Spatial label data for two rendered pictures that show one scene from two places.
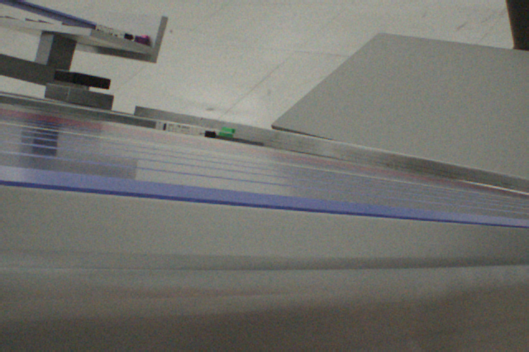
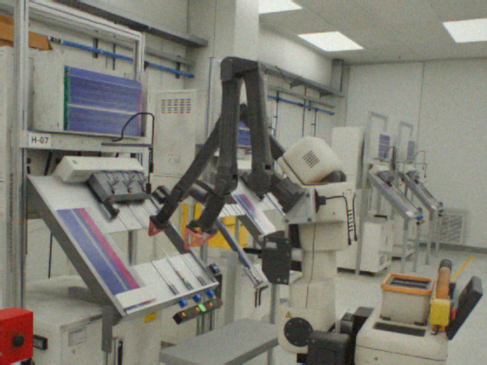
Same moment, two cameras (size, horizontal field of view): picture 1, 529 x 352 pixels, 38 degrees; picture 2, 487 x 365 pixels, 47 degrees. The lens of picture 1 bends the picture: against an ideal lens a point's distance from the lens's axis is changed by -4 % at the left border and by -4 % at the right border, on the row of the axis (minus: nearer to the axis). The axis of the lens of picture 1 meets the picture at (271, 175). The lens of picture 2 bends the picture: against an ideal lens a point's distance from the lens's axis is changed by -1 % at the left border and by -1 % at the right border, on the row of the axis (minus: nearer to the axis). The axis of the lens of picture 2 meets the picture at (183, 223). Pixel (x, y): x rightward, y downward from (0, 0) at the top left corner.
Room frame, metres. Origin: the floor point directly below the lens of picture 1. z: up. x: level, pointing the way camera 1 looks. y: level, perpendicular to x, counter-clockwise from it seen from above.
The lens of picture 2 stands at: (-0.20, -2.20, 1.30)
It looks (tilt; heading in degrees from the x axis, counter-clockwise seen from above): 7 degrees down; 70
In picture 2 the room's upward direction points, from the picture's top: 2 degrees clockwise
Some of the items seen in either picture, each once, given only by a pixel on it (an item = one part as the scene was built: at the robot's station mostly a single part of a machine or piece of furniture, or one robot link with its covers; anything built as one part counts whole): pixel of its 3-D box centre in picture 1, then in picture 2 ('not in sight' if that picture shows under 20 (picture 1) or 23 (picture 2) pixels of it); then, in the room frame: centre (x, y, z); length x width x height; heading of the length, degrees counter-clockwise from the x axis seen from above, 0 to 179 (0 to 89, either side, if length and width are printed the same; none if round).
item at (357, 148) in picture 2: not in sight; (363, 193); (4.14, 3.44, 0.95); 1.36 x 0.82 x 1.90; 127
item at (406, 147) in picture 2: not in sight; (393, 189); (5.31, 4.30, 0.95); 1.36 x 0.82 x 1.90; 127
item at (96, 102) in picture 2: not in sight; (97, 103); (0.27, 0.36, 1.52); 0.51 x 0.13 x 0.27; 37
